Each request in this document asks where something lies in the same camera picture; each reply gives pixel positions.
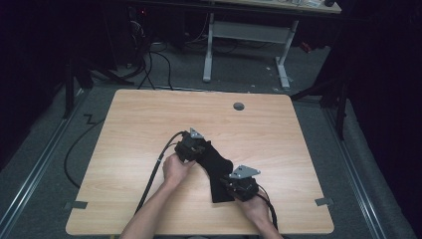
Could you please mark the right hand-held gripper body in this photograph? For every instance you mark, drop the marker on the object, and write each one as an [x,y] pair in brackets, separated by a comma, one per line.
[245,189]

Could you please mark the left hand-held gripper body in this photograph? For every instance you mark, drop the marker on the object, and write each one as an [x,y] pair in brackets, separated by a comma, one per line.
[187,147]

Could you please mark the person's right hand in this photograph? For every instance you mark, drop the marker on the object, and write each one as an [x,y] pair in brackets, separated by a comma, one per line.
[253,210]

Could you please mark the person's left hand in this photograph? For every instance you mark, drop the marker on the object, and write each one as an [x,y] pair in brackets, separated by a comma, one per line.
[175,171]

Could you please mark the grey round table grommet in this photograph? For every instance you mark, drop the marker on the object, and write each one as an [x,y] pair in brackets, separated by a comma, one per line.
[238,106]

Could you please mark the grey tape piece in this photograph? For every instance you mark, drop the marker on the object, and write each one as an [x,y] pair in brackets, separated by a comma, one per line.
[77,205]
[323,201]

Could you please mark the white-legged desk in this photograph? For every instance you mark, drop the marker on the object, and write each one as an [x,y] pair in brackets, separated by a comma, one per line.
[247,31]

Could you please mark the black metal stand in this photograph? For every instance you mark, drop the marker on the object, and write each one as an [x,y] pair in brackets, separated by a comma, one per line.
[69,89]
[340,109]

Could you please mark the black curtain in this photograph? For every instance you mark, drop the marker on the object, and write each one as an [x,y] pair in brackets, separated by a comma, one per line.
[388,99]
[30,66]

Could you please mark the white paper sheet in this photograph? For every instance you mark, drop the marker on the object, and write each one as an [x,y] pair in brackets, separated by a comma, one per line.
[313,3]

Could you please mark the black computer mouse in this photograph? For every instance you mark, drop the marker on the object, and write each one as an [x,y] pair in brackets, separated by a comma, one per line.
[329,3]

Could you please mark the metal floor rail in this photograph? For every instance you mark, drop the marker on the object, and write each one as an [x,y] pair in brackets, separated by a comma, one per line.
[36,169]
[358,179]

